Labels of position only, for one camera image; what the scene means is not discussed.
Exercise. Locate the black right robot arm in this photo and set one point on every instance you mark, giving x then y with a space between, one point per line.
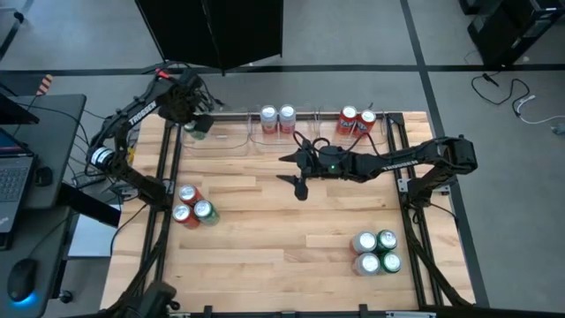
399 164

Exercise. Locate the dark grey desk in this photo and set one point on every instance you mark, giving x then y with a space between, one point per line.
53 132

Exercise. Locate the black bulky device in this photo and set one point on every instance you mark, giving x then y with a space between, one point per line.
154 302

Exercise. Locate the small grey floor object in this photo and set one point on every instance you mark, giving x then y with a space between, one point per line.
559 129

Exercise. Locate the black folding screen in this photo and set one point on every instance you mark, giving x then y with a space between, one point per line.
212 31

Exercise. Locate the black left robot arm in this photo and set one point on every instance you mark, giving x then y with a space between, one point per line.
142 112

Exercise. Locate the black computer mouse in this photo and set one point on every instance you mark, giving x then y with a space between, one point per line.
21 278

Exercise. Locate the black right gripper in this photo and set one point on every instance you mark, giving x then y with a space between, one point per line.
329 161

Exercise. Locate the black laptop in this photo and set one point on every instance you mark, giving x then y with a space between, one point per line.
13 185

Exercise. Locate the black monitor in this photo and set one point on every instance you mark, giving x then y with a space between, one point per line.
13 114

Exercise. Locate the black cabinet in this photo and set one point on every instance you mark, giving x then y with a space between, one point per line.
507 31

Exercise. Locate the black caster wheel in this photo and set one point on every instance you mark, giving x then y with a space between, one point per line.
66 297

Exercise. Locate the black power adapter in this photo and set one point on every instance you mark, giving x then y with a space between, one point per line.
86 180

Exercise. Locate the small black desk object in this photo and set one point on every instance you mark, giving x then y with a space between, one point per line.
44 176

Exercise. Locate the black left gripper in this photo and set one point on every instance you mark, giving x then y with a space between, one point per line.
181 97

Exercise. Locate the grey clamp bracket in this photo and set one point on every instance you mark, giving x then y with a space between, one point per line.
442 187

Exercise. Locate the black desk leg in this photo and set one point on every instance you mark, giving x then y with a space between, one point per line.
88 205

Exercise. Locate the orange black striped marker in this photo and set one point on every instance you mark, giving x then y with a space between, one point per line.
45 85

